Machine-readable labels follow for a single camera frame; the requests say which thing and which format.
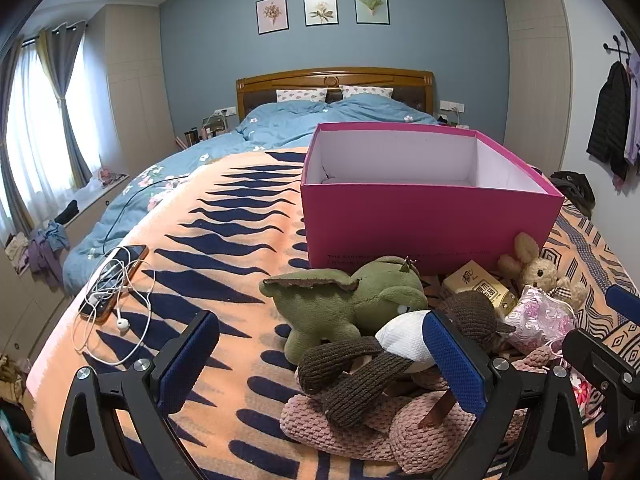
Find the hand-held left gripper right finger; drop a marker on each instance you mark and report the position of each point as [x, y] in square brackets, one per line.
[452, 360]

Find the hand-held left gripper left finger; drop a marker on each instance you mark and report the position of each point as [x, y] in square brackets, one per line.
[187, 360]

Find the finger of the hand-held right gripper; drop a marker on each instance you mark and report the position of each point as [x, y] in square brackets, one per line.
[615, 380]
[622, 302]

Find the pink floral tissue packet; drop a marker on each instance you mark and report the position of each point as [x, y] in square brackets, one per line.
[582, 392]

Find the gold tissue packet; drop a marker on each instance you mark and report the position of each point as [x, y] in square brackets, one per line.
[475, 285]

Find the small tan teddy bear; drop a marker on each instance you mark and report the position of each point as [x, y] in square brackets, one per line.
[542, 272]

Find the pink and brown knitted plush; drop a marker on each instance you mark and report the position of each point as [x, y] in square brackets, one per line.
[350, 385]

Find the green plush toy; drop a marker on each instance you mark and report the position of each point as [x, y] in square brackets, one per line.
[340, 305]

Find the pink cardboard box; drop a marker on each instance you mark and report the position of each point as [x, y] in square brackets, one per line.
[400, 225]

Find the smartphone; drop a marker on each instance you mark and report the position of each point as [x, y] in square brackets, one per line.
[131, 255]

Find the pile of dark clothes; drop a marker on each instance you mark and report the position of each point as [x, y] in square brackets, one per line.
[575, 192]

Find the orange patterned blanket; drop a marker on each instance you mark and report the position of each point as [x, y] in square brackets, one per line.
[165, 220]

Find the purple clothes heap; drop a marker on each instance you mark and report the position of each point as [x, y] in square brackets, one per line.
[45, 250]

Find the purple jacket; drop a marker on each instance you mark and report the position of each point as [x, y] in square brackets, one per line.
[634, 120]

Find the window bench cabinet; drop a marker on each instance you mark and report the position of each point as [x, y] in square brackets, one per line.
[90, 205]

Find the black puffer jacket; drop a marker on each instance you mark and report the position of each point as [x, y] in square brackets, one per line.
[607, 120]

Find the cluttered wooden nightstand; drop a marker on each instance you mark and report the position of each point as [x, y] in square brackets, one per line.
[452, 121]

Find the beige wardrobe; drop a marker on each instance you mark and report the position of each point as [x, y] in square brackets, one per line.
[135, 90]
[537, 70]

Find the grey curtain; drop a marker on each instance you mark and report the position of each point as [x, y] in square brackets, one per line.
[65, 105]
[12, 180]

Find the blue floral duvet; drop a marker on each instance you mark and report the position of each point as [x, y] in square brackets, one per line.
[300, 120]

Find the white spotted pillow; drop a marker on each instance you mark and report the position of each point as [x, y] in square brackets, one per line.
[300, 95]
[367, 92]

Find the wooden bed headboard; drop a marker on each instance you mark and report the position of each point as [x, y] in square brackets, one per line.
[330, 80]

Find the framed brown flower picture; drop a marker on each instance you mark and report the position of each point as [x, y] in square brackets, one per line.
[272, 15]

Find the framed green leaf picture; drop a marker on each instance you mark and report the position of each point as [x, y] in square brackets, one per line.
[371, 6]

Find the framed white flower picture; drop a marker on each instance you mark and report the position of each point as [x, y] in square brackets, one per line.
[320, 7]

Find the white wall socket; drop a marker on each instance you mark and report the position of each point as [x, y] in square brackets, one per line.
[225, 111]
[451, 106]

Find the black wall coat rack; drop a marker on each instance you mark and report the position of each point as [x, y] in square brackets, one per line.
[620, 45]

